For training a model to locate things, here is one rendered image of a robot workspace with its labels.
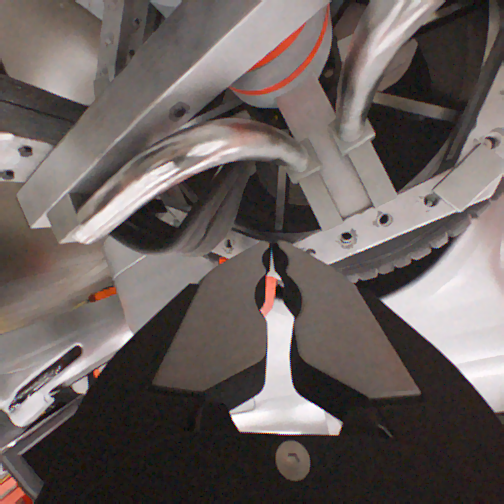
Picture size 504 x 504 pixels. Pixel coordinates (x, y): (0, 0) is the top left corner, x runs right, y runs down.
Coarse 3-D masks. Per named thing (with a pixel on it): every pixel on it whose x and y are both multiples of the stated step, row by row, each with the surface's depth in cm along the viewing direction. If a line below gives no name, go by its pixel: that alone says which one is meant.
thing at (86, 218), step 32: (192, 128) 14; (224, 128) 14; (256, 128) 16; (160, 160) 14; (192, 160) 14; (224, 160) 15; (256, 160) 18; (288, 160) 21; (96, 192) 16; (128, 192) 15; (160, 192) 16; (320, 192) 28; (64, 224) 17; (96, 224) 17; (320, 224) 29
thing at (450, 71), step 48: (336, 0) 34; (480, 0) 28; (336, 48) 35; (432, 48) 43; (480, 48) 29; (336, 96) 36; (384, 96) 33; (432, 96) 47; (432, 144) 39; (192, 192) 45; (288, 192) 42; (288, 240) 39
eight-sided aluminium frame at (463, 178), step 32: (128, 0) 35; (128, 32) 36; (96, 96) 38; (480, 96) 25; (480, 128) 22; (448, 160) 26; (480, 160) 23; (416, 192) 25; (448, 192) 24; (480, 192) 23; (352, 224) 28; (384, 224) 30; (416, 224) 25; (224, 256) 35; (320, 256) 30
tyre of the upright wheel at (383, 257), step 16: (160, 16) 42; (496, 192) 29; (480, 208) 30; (432, 224) 32; (448, 224) 31; (464, 224) 31; (400, 240) 33; (416, 240) 33; (432, 240) 32; (208, 256) 46; (352, 256) 36; (368, 256) 35; (384, 256) 35; (400, 256) 34; (416, 256) 33; (352, 272) 36; (368, 272) 36; (384, 272) 36
